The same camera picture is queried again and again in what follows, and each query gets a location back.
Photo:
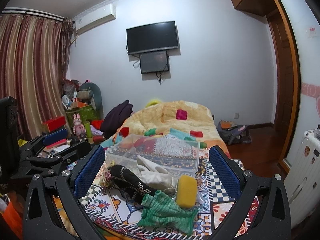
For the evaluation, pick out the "cream white cloth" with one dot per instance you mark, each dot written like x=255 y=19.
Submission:
x=156 y=176

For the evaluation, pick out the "large black wall television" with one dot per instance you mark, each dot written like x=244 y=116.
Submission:
x=152 y=37

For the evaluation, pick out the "green cylindrical bottle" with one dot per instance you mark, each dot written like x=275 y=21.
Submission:
x=87 y=126

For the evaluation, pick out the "red striped curtain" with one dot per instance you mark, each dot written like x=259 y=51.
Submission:
x=34 y=60

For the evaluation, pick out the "clear plastic storage box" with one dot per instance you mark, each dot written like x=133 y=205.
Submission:
x=178 y=157

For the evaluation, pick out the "bag on floor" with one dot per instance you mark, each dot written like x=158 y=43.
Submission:
x=232 y=134

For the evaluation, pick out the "white sliding wardrobe door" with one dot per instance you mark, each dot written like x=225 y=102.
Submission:
x=306 y=31

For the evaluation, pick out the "black hat with chain trim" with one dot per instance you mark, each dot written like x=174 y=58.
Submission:
x=131 y=184

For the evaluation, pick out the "floral fabric piece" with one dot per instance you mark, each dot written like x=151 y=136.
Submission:
x=106 y=177

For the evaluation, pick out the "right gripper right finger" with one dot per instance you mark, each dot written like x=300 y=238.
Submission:
x=271 y=220

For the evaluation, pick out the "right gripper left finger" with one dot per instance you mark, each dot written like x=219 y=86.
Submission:
x=41 y=220

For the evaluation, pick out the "green cardboard box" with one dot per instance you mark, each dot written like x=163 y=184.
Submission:
x=87 y=113

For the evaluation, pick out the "white suitcase with stickers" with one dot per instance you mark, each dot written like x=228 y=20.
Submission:
x=302 y=181

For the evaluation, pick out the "pink rabbit plush toy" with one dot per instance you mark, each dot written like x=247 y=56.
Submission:
x=78 y=128

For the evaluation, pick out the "red cushion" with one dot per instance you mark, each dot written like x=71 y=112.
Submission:
x=97 y=124

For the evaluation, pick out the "green knitted cloth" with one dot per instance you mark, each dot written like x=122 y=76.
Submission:
x=160 y=211

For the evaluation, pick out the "red thermos flask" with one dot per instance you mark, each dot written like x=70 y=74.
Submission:
x=97 y=139

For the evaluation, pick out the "red box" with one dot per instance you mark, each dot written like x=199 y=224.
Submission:
x=54 y=124

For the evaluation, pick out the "white wall air conditioner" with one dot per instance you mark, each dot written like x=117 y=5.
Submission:
x=95 y=18

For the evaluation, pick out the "grey plush toy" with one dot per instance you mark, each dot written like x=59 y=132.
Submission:
x=90 y=93

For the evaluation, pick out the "small black wall monitor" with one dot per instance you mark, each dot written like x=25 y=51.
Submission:
x=154 y=62

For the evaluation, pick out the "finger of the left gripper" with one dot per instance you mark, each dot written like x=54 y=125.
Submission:
x=39 y=143
x=59 y=162

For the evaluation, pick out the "yellow plush item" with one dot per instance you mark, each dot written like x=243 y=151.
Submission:
x=153 y=102

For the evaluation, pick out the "colourful patchwork quilt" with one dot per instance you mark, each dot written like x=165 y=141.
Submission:
x=183 y=119

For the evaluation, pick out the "dark purple clothing pile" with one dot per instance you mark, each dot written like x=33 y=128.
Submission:
x=115 y=118

